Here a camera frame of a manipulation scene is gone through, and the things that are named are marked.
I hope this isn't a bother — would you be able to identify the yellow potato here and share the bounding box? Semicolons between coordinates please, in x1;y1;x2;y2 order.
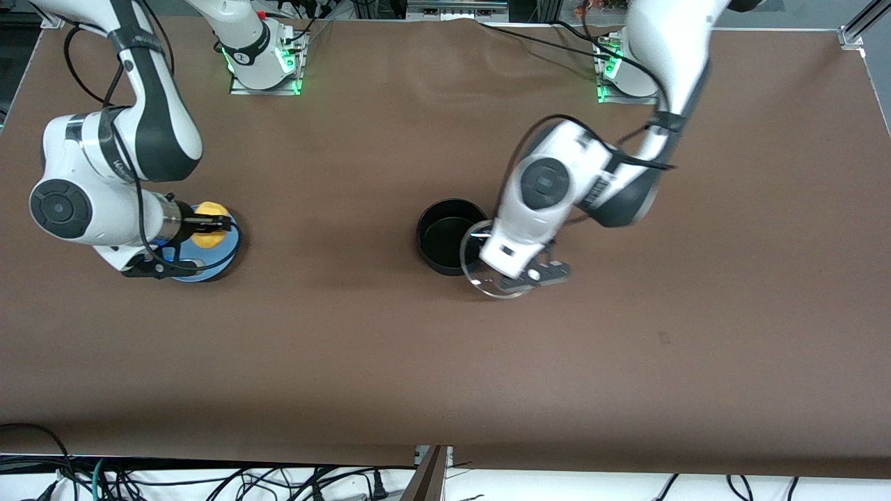
191;202;228;250

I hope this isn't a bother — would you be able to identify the glass lid with blue knob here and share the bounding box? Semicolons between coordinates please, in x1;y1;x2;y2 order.
459;219;541;301

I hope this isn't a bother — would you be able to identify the blue plate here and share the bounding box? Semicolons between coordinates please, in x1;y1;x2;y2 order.
149;209;244;283

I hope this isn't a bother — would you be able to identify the brown table cover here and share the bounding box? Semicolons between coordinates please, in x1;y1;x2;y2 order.
0;14;891;481

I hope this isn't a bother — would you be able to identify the aluminium corner profile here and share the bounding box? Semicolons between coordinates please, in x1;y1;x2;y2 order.
839;0;891;49

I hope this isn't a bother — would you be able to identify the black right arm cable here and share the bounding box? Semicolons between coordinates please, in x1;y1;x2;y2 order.
64;0;242;274

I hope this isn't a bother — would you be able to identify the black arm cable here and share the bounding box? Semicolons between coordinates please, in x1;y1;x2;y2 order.
64;0;242;274
512;113;678;172

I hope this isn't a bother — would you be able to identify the dark pot with blue handle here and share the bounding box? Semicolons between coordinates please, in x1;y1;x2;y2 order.
416;198;490;277

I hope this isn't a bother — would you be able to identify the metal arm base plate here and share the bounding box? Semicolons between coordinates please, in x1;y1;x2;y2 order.
595;35;661;106
230;28;304;97

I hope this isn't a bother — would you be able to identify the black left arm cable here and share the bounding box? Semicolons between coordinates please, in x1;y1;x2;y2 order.
512;113;678;172

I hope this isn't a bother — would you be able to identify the black table cable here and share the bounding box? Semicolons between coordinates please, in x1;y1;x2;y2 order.
479;21;617;60

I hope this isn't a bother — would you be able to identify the black base cable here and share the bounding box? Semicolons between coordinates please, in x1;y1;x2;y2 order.
268;0;336;51

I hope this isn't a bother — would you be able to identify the aluminium post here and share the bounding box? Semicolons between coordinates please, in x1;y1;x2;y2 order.
400;445;450;501

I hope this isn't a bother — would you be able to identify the aluminium frame rail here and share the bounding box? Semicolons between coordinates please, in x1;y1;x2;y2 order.
407;0;509;22

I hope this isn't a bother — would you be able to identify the black looped floor cable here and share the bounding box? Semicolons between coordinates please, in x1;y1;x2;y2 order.
0;422;74;501

